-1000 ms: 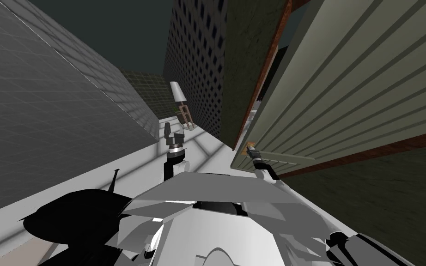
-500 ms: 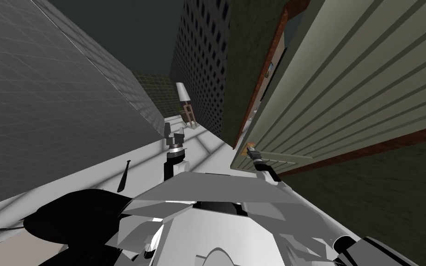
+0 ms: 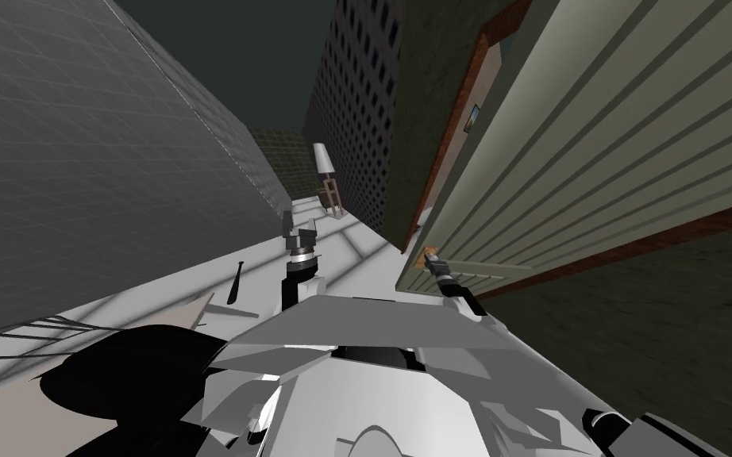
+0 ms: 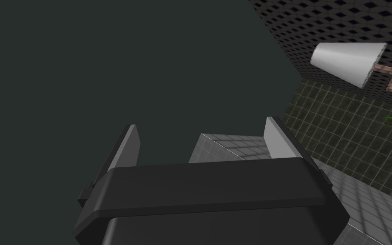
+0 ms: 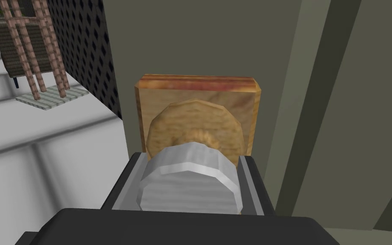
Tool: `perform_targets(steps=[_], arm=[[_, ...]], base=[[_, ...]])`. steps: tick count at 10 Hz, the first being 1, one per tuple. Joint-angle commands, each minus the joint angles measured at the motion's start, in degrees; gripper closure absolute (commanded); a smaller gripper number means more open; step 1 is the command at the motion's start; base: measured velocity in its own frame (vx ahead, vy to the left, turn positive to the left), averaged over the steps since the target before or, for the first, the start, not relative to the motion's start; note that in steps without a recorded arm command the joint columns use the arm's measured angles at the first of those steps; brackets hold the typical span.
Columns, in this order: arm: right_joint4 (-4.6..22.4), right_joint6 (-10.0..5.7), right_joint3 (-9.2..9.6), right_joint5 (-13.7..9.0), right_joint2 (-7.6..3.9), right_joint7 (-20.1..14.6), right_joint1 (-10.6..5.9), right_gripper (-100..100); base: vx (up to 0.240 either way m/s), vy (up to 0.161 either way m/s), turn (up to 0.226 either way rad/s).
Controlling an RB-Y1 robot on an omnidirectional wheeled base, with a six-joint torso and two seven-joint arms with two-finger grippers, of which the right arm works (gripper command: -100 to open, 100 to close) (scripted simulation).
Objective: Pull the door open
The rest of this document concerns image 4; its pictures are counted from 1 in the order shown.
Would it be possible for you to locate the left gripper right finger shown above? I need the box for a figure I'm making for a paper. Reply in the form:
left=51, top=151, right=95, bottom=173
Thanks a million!
left=263, top=116, right=321, bottom=171

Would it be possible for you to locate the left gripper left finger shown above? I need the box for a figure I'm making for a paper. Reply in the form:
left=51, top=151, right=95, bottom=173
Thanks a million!
left=94, top=124, right=141, bottom=186

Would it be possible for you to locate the white lampshade floor lamp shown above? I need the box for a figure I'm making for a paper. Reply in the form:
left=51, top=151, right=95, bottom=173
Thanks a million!
left=310, top=42, right=392, bottom=95

